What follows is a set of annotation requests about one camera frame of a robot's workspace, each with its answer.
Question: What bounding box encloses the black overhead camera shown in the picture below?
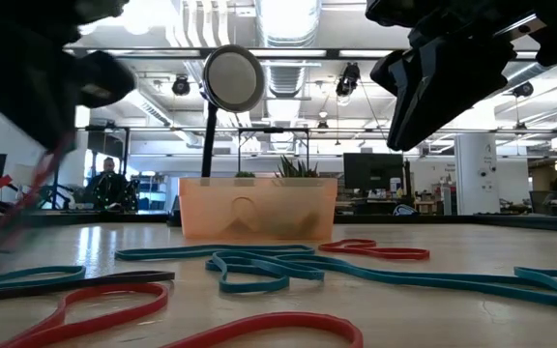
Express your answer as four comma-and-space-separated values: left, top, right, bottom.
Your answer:
335, 61, 362, 99

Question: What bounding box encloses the blue and white bag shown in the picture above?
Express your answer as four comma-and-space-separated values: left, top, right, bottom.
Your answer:
393, 203, 422, 218

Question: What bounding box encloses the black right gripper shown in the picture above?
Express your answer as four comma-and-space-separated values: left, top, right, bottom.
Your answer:
365, 0, 557, 152

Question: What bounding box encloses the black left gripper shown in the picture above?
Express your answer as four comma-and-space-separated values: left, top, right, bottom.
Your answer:
0, 0, 137, 153

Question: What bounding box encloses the black desk lamp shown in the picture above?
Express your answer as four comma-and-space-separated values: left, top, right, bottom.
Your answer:
199, 43, 267, 179

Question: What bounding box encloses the black frame stand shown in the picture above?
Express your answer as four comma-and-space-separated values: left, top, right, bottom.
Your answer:
236, 126, 311, 178
76, 124, 132, 161

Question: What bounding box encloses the black ceiling spotlight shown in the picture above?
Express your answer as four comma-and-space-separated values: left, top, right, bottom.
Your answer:
512, 80, 536, 100
171, 73, 192, 98

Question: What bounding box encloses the small green potted plant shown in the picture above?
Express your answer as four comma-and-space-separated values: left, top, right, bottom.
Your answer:
275, 154, 320, 180

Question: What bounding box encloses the long teal rubber band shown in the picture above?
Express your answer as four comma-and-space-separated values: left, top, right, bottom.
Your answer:
278, 254, 557, 316

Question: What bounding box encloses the black office chair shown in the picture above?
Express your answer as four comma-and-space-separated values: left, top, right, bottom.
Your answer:
528, 188, 557, 218

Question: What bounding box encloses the shelf with blue bins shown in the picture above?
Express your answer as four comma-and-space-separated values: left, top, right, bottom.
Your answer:
132, 173, 169, 213

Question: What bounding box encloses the orange translucent plastic bin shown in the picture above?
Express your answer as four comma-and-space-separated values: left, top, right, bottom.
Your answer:
178, 176, 339, 242

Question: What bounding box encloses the dark grey rubber band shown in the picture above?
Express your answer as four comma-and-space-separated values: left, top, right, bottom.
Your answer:
0, 270, 177, 305

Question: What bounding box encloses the white round column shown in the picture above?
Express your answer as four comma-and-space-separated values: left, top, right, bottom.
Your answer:
453, 132, 502, 217

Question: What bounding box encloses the person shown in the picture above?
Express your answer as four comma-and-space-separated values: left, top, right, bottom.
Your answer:
83, 157, 131, 212

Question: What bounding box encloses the silver ventilation duct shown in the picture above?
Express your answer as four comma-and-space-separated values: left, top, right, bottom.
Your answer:
252, 0, 324, 101

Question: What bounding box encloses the red rubber band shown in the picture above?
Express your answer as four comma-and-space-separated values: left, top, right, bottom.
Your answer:
0, 137, 74, 260
0, 281, 365, 348
317, 238, 431, 262

